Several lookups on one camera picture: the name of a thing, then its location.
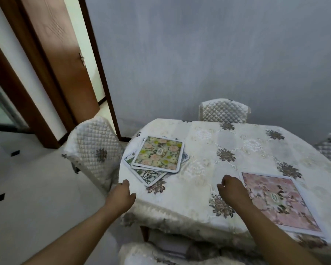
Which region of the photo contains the pink floral square placemat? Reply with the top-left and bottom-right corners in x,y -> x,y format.
239,171 -> 328,238

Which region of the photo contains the person's left forearm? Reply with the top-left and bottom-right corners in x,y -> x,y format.
22,201 -> 122,265

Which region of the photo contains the person's right forearm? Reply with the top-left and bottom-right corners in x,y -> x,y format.
241,201 -> 324,265

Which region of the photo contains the brown wooden door frame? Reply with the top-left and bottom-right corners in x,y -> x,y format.
77,0 -> 131,142
0,30 -> 62,149

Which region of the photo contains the brown wooden door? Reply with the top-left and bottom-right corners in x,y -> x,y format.
18,0 -> 100,130

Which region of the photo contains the white floral tablecloth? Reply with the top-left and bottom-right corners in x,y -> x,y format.
118,119 -> 331,250

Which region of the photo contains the person's left hand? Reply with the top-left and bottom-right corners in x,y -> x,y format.
104,179 -> 137,216

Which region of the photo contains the person's right hand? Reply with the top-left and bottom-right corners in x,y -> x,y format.
216,175 -> 253,210

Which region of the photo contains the green floral square placemat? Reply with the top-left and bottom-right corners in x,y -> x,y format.
131,136 -> 185,174

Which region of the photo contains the white leafy square placemat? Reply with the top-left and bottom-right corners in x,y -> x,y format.
122,150 -> 169,187

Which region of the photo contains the glass sliding door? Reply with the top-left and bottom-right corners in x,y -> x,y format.
0,71 -> 31,133

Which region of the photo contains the brown wooden table leg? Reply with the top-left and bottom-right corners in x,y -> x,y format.
140,226 -> 151,243

